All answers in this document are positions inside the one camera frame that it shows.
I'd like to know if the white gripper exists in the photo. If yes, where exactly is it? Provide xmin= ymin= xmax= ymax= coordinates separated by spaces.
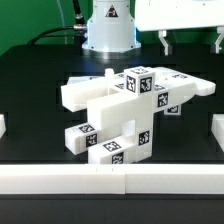
xmin=135 ymin=0 xmax=224 ymax=56

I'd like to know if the white chair back frame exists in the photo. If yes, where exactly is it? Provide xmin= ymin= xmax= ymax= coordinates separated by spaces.
xmin=60 ymin=66 xmax=217 ymax=148

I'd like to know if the white tagged cube nut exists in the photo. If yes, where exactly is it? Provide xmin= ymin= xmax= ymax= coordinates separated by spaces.
xmin=164 ymin=105 xmax=181 ymax=116

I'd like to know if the white chair seat part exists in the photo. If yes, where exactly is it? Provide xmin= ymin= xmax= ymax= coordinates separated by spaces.
xmin=113 ymin=91 xmax=153 ymax=162

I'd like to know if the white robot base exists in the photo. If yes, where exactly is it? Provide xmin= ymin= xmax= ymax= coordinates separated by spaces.
xmin=82 ymin=0 xmax=141 ymax=59

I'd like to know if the white part at right edge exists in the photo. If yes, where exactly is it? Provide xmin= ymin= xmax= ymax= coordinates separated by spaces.
xmin=211 ymin=114 xmax=224 ymax=152

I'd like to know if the white part at edge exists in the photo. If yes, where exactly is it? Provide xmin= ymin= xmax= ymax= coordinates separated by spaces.
xmin=0 ymin=114 xmax=6 ymax=139
xmin=211 ymin=114 xmax=224 ymax=152

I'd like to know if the white part at left edge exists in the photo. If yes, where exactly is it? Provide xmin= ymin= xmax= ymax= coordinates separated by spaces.
xmin=0 ymin=114 xmax=6 ymax=139

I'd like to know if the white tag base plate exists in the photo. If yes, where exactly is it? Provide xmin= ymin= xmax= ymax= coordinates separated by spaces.
xmin=67 ymin=76 xmax=100 ymax=85

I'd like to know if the black cable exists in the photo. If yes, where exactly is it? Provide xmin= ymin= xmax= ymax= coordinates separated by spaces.
xmin=26 ymin=0 xmax=88 ymax=46

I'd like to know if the white front fence rail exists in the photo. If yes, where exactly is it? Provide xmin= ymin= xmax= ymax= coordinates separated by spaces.
xmin=0 ymin=164 xmax=224 ymax=194

